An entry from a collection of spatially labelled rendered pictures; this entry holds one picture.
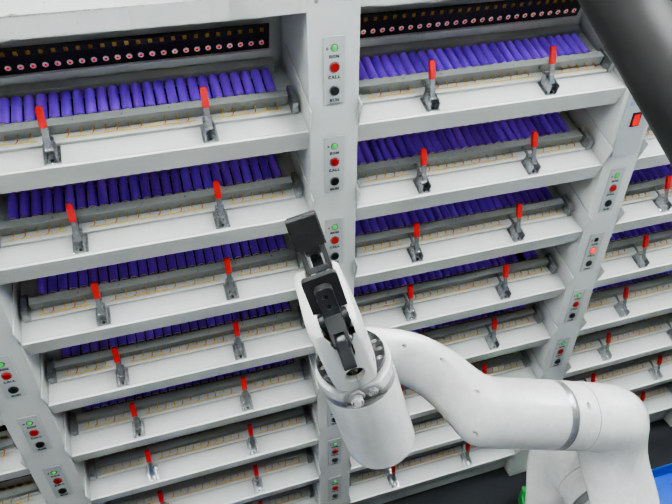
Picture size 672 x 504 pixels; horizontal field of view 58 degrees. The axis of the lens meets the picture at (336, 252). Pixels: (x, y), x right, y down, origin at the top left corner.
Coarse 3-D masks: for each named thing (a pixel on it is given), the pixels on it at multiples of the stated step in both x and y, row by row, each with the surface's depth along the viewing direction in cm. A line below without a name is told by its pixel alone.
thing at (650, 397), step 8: (664, 384) 227; (632, 392) 224; (640, 392) 224; (648, 392) 228; (656, 392) 228; (664, 392) 228; (648, 400) 226; (656, 400) 226; (664, 400) 226; (648, 408) 224; (656, 408) 224; (664, 408) 224
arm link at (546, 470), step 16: (528, 464) 100; (544, 464) 96; (560, 464) 93; (576, 464) 91; (528, 480) 99; (544, 480) 97; (560, 480) 93; (576, 480) 90; (528, 496) 99; (544, 496) 98; (560, 496) 97; (576, 496) 89
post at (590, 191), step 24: (624, 96) 131; (600, 120) 139; (576, 192) 152; (600, 192) 146; (624, 192) 149; (600, 216) 151; (576, 240) 156; (576, 264) 159; (600, 264) 162; (576, 288) 165; (552, 312) 172; (552, 336) 175; (576, 336) 179
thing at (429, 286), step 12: (516, 264) 164; (528, 264) 164; (540, 264) 165; (456, 276) 160; (468, 276) 160; (480, 276) 160; (492, 276) 163; (396, 288) 156; (420, 288) 156; (432, 288) 158; (444, 288) 158; (360, 300) 153; (372, 300) 153; (384, 300) 155
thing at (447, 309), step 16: (544, 256) 167; (560, 256) 163; (560, 272) 165; (448, 288) 160; (512, 288) 162; (528, 288) 163; (544, 288) 163; (560, 288) 164; (368, 304) 155; (384, 304) 155; (416, 304) 156; (432, 304) 157; (448, 304) 157; (464, 304) 158; (480, 304) 158; (496, 304) 159; (512, 304) 162; (368, 320) 152; (384, 320) 153; (400, 320) 153; (416, 320) 154; (432, 320) 156; (448, 320) 159
